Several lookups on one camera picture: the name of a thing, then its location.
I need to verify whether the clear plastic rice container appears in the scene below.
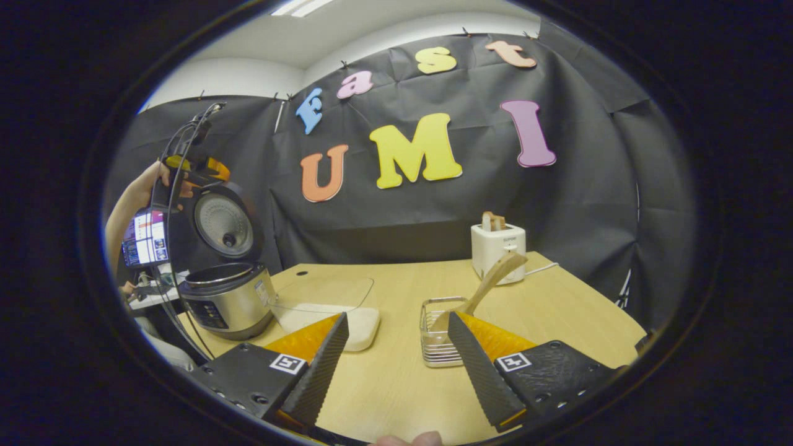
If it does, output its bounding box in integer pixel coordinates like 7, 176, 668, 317
269, 276, 381, 352

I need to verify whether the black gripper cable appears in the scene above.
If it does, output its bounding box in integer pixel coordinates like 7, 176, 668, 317
160, 104, 216, 361

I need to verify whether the ceiling light panel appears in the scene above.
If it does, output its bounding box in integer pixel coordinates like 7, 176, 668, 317
271, 0, 335, 18

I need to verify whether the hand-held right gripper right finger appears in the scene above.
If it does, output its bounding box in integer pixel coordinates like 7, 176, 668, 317
447, 311, 618, 433

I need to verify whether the metal wire chopstick holder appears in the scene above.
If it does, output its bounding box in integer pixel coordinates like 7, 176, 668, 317
419, 297, 472, 368

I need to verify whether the white side table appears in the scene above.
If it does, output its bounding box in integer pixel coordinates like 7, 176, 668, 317
126, 284, 185, 312

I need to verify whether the wooden spoon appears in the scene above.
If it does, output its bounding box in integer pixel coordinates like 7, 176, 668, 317
431, 250, 529, 333

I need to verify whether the computer monitor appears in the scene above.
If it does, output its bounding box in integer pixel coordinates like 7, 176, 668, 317
121, 209, 170, 268

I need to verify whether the white toaster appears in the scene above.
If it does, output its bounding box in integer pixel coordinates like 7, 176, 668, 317
470, 223, 528, 286

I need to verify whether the silver black rice cooker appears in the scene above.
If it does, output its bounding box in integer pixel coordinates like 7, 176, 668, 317
177, 183, 277, 342

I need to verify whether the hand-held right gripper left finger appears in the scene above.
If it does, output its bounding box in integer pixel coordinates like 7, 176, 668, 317
188, 312, 350, 429

